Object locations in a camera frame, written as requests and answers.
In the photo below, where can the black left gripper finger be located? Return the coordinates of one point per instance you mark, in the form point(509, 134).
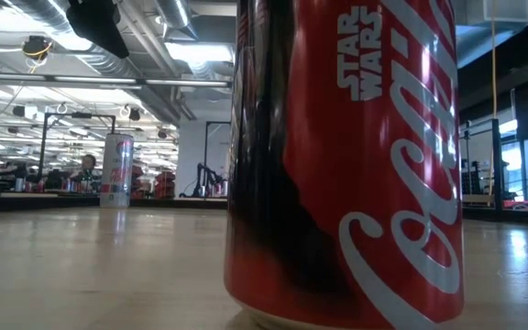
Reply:
point(99, 23)

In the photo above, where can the slim white can red print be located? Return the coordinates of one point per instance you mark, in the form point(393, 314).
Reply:
point(116, 174)

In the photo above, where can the red Star Wars Coca-Cola can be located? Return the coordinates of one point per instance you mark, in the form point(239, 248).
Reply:
point(337, 183)

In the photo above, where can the black background robot arm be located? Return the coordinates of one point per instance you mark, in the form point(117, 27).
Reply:
point(200, 176)

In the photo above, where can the wooden shelf board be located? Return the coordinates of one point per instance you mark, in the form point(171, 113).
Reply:
point(477, 199)

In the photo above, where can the long ceiling light bar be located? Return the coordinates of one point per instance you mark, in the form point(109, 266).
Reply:
point(94, 80)

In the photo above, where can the black ceiling spotlight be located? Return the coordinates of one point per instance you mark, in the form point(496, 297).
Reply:
point(134, 114)
point(18, 111)

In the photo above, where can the person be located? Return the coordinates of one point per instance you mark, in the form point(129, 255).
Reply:
point(88, 165)

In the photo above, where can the red background bin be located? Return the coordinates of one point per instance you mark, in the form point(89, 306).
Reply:
point(165, 185)

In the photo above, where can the black perforated rack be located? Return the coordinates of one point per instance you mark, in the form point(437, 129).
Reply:
point(471, 181)

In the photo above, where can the translucent ceiling box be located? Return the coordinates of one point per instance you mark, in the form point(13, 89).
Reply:
point(507, 10)

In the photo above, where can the silver round ventilation duct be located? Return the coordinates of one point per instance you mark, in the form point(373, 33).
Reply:
point(174, 14)
point(103, 64)

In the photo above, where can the black metal station frame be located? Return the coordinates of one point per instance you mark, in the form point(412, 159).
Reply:
point(42, 146)

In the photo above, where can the thin black metal frame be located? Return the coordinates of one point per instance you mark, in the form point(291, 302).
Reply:
point(205, 151)

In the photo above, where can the shiny rectangular ventilation duct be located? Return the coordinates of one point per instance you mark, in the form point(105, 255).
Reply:
point(475, 41)

